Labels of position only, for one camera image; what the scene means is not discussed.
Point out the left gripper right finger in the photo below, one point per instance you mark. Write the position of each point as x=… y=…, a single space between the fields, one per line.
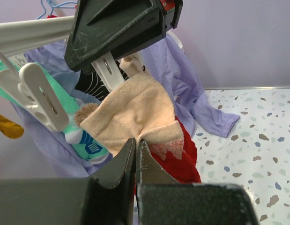
x=162 y=200

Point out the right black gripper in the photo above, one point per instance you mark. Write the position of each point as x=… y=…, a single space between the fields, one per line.
x=119 y=27

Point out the blue wire hanger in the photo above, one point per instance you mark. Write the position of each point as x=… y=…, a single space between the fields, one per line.
x=52 y=7

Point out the lavender shirt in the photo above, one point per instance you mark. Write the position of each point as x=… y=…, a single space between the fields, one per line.
x=165 y=61

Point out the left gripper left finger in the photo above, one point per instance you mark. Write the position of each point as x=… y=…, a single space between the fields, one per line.
x=104 y=198

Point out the black striped sock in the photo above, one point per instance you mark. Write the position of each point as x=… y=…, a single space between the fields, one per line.
x=90 y=83

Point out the white plastic sock hanger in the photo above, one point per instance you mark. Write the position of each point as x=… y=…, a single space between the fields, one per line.
x=18 y=37

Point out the beige and red character sock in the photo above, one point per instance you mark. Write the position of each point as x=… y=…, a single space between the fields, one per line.
x=133 y=65

